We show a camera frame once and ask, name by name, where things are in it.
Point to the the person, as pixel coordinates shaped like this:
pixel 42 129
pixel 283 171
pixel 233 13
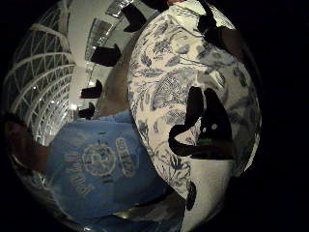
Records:
pixel 96 180

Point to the white blue floral bowl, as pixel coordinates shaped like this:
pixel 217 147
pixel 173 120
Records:
pixel 167 74

